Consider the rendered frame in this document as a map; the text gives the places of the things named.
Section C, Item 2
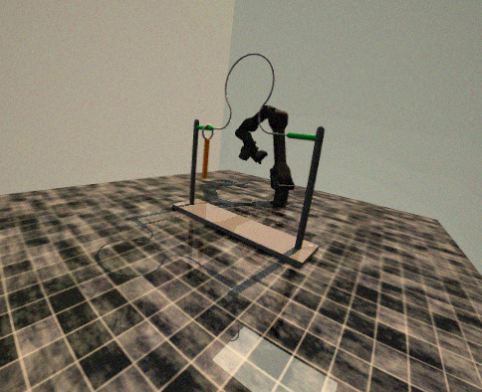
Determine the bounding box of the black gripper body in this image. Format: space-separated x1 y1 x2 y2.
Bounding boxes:
244 141 268 161

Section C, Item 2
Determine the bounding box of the orange rectangular bar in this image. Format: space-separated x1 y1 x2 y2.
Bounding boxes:
202 124 214 179

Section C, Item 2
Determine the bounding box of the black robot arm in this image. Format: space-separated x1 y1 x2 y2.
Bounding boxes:
235 105 295 206

